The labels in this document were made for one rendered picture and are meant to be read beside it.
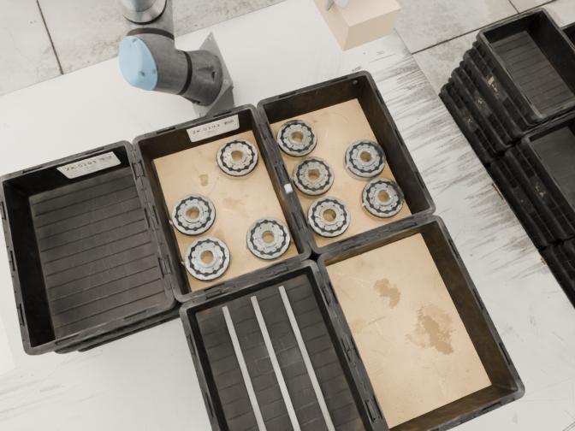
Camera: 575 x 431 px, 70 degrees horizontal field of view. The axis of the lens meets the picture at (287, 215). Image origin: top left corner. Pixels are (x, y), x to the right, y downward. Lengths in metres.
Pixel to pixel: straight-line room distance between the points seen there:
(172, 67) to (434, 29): 1.75
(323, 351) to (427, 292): 0.28
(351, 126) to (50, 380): 0.98
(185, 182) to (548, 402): 1.06
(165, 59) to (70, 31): 1.52
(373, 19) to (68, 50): 1.87
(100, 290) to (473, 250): 0.96
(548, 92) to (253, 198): 1.27
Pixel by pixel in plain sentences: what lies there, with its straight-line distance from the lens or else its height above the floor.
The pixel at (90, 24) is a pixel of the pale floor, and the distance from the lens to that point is 2.58.
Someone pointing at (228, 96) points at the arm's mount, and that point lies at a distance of 1.19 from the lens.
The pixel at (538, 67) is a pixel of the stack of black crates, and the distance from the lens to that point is 1.93.
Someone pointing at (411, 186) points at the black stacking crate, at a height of 0.89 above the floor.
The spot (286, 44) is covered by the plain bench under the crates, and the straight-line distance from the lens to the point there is 1.41.
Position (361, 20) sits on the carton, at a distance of 0.92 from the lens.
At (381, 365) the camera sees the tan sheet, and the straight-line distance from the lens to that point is 0.98.
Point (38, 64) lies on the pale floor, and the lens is 2.53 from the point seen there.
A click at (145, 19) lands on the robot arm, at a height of 1.00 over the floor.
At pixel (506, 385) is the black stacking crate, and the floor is 0.89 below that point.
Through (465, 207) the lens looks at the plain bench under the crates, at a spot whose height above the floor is 0.70.
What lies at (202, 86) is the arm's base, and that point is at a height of 0.84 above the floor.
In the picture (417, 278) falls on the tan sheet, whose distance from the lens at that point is 1.02.
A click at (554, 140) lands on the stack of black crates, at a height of 0.38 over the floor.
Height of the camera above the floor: 1.78
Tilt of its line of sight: 72 degrees down
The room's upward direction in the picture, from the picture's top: 7 degrees clockwise
